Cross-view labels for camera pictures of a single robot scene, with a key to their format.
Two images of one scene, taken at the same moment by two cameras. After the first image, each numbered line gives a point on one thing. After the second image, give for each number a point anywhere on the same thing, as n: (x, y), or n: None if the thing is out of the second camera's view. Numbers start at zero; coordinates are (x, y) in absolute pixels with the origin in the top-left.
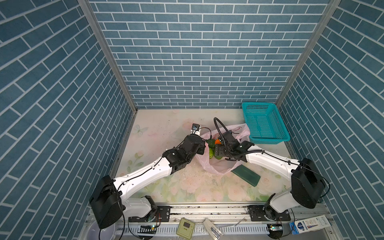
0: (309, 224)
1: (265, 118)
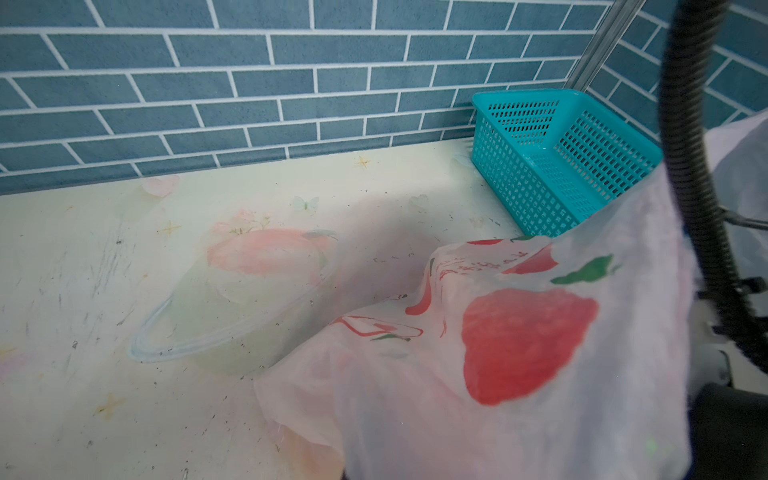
0: None
1: (554, 157)
